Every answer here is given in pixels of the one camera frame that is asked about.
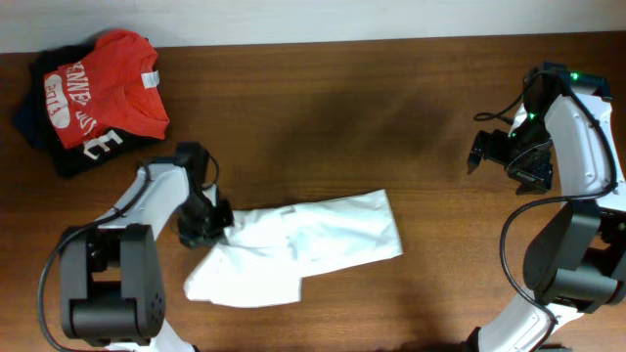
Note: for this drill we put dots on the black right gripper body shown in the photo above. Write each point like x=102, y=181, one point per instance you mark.
x=487, y=148

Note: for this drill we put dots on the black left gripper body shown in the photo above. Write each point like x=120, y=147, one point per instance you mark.
x=209, y=227

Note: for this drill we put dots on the white t-shirt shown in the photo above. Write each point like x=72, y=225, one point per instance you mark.
x=264, y=257

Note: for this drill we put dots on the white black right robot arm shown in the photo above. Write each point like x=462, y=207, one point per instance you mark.
x=560, y=149

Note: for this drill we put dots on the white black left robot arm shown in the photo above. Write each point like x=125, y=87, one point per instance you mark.
x=112, y=293

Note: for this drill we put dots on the red folded t-shirt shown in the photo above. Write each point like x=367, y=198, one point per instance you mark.
x=114, y=86

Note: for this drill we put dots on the black folded t-shirt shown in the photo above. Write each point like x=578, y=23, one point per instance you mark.
x=32, y=122

